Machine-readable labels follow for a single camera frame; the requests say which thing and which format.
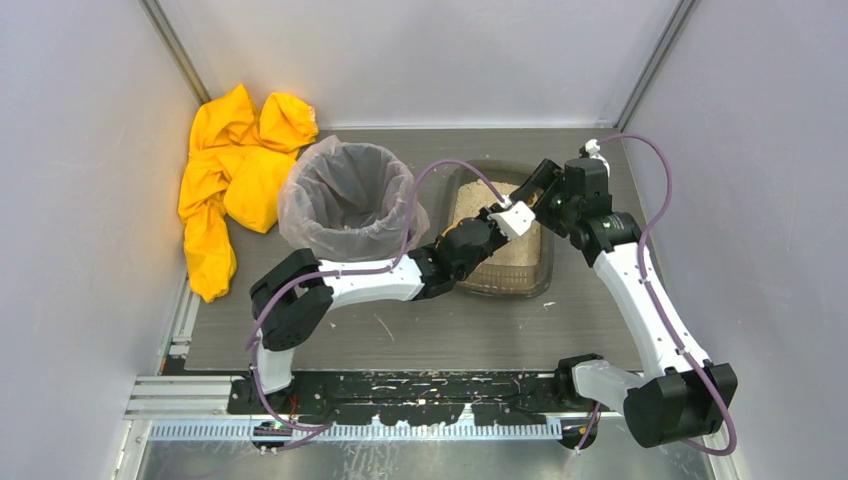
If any translucent trash bag liner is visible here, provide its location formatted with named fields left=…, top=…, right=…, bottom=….
left=277, top=136, right=430, bottom=261

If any dark translucent litter box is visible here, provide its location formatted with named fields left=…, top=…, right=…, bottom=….
left=438, top=159, right=554, bottom=298

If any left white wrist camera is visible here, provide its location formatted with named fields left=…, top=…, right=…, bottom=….
left=488, top=201, right=535, bottom=241

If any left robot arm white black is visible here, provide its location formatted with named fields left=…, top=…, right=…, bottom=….
left=248, top=204, right=534, bottom=394

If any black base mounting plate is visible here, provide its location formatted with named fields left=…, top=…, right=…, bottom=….
left=266, top=371, right=594, bottom=426

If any aluminium rail frame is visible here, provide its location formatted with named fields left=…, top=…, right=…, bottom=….
left=126, top=281, right=640, bottom=452

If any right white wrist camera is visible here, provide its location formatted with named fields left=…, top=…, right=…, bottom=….
left=580, top=139, right=611, bottom=176

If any yellow cloth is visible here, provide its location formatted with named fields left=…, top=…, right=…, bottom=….
left=177, top=85, right=319, bottom=303

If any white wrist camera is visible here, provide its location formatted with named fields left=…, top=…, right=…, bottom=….
left=580, top=139, right=611, bottom=176
left=488, top=201, right=535, bottom=241

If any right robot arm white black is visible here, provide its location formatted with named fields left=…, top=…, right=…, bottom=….
left=509, top=158, right=738, bottom=448

